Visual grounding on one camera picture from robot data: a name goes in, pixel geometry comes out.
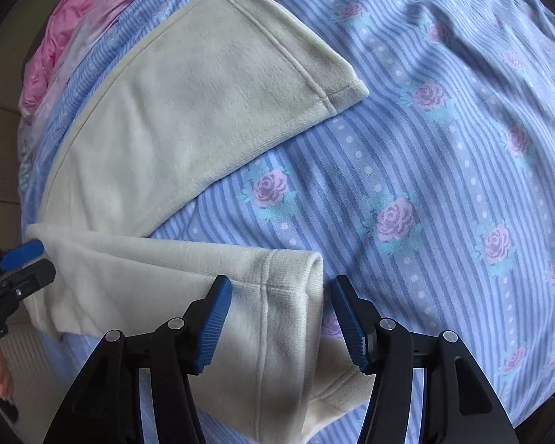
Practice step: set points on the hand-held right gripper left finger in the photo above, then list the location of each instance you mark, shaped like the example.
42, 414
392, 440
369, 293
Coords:
215, 323

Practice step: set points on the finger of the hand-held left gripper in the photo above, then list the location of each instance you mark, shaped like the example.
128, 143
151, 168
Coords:
30, 280
21, 254

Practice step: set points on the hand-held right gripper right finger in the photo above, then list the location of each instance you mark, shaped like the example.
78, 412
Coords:
349, 319

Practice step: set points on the cream fleece pants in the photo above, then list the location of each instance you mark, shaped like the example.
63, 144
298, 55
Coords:
166, 125

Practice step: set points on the person's left hand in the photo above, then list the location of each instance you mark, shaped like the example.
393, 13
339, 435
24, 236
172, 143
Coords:
2, 372

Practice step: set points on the beige ribbed mat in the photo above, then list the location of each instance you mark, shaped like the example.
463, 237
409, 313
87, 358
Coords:
27, 379

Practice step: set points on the pale floral cloth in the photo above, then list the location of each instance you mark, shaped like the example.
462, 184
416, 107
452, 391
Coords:
27, 157

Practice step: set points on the blue striped floral bed sheet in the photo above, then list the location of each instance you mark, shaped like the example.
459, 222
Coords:
444, 148

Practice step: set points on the pink quilt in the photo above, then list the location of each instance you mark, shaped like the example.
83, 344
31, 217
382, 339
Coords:
74, 23

